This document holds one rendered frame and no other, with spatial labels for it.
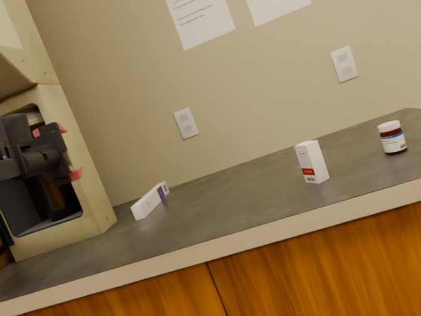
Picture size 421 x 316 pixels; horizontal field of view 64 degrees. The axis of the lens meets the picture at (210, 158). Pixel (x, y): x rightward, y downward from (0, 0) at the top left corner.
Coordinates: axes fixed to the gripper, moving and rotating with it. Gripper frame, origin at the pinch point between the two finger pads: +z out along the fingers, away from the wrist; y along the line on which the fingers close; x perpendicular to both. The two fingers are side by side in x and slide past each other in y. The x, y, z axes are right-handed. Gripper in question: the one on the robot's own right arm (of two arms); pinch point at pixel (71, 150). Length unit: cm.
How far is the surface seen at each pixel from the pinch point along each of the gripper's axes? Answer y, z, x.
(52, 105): 14.8, 14.3, 8.8
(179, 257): -27.3, -17.8, -23.7
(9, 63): 26.6, 4.3, 9.2
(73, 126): 7.7, 20.6, 8.7
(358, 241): -35, -15, -57
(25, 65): 26.3, 9.7, 8.9
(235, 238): -26.7, -17.9, -35.4
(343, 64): -3, 54, -80
